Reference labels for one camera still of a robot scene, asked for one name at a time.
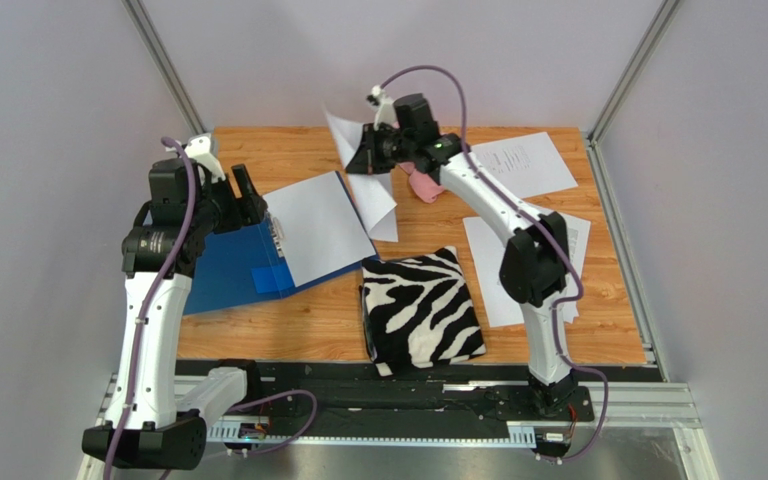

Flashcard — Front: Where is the blue file folder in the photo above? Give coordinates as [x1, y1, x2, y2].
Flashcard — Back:
[184, 209, 362, 315]

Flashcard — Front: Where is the printed paper sheet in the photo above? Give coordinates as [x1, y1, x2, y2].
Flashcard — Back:
[472, 132, 578, 198]
[265, 171, 377, 287]

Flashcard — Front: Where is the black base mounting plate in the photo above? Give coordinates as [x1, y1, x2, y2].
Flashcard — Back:
[137, 361, 664, 441]

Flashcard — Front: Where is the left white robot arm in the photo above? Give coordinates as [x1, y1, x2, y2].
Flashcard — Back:
[81, 158, 267, 471]

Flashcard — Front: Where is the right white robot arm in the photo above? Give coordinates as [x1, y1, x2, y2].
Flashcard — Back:
[345, 87, 578, 410]

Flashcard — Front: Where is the zebra print cushion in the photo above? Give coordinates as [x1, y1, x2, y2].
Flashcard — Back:
[359, 246, 487, 378]

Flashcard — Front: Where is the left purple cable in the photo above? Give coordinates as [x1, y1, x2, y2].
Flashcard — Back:
[100, 136, 319, 480]

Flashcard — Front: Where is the white paper sheet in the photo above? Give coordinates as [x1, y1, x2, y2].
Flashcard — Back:
[463, 213, 591, 328]
[323, 109, 398, 242]

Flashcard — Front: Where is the left corner aluminium post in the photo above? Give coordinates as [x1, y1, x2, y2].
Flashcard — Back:
[121, 0, 208, 134]

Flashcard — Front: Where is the purple cable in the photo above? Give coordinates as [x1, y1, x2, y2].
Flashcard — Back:
[369, 64, 610, 463]
[100, 136, 319, 480]

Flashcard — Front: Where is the aluminium frame rail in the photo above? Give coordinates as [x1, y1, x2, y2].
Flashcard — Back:
[76, 373, 719, 480]

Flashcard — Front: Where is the corner aluminium post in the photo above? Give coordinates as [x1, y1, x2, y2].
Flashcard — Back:
[587, 0, 683, 145]
[121, 0, 208, 134]

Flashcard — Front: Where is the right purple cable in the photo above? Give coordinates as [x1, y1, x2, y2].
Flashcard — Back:
[369, 64, 610, 463]

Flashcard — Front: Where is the right corner aluminium post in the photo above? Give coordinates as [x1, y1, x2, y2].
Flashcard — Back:
[587, 0, 683, 145]

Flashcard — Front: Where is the metal folder clip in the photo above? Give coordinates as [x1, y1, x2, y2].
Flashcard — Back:
[268, 214, 285, 258]

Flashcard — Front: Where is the pink baseball cap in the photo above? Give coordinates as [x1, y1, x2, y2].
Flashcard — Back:
[398, 162, 446, 204]

